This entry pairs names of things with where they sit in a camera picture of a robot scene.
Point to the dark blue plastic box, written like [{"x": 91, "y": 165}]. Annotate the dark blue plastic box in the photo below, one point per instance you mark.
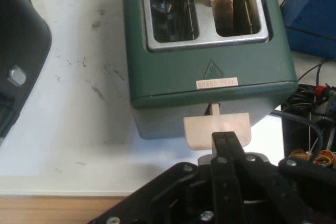
[{"x": 312, "y": 16}]

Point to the toasted bread slice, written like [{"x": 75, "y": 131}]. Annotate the toasted bread slice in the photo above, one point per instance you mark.
[{"x": 223, "y": 3}]

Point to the green two-slot toaster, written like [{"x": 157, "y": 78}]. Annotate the green two-slot toaster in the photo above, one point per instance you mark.
[{"x": 183, "y": 77}]

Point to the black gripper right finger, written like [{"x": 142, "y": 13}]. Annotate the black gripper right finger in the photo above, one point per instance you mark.
[{"x": 262, "y": 195}]

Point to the black coffee machine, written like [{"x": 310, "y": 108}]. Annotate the black coffee machine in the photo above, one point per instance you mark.
[{"x": 21, "y": 37}]

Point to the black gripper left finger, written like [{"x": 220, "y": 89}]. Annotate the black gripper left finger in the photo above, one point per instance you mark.
[{"x": 219, "y": 182}]

